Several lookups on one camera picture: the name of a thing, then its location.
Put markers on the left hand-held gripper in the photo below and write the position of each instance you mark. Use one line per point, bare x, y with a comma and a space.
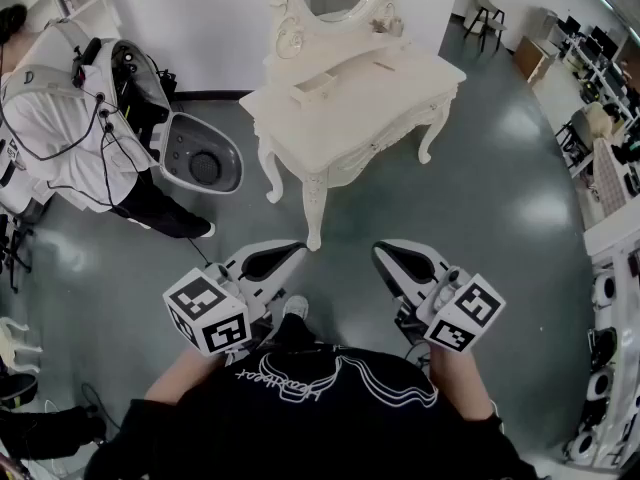
210, 313

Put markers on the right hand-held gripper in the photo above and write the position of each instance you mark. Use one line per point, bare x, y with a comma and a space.
465, 313

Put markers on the white ornate dressing table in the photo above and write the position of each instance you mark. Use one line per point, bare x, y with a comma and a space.
350, 118

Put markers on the person's right forearm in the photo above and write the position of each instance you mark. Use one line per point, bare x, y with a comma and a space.
460, 383

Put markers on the person's left forearm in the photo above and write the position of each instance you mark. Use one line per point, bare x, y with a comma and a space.
175, 378

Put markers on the person's white shoe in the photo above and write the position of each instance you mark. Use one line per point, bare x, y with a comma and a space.
296, 307

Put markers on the person's black trouser leg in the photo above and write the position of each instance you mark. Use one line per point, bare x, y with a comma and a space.
295, 332

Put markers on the grey shell backpack case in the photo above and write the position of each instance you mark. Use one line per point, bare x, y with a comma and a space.
200, 143

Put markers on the person's black printed t-shirt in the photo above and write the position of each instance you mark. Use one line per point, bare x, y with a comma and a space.
320, 428

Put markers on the white equipment rack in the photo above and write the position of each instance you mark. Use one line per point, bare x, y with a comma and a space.
615, 248

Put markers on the row of white round devices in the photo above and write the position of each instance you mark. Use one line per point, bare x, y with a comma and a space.
600, 385

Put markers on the brown wooden box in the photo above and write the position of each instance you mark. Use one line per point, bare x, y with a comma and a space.
532, 60

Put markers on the white jar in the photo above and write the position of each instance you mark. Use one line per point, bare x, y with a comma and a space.
395, 25

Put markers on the small potted plant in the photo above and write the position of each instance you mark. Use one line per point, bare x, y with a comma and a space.
378, 24

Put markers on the black tripod stand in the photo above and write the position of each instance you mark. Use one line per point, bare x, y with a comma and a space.
15, 248

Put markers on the white ornate stool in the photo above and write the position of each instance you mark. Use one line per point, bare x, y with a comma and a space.
10, 330

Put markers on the grey chair with black legs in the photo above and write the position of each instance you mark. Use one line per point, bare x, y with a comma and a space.
484, 2

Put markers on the black bag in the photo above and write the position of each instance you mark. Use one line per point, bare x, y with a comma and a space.
50, 428

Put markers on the row of desks with monitors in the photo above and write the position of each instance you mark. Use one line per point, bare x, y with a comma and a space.
600, 48

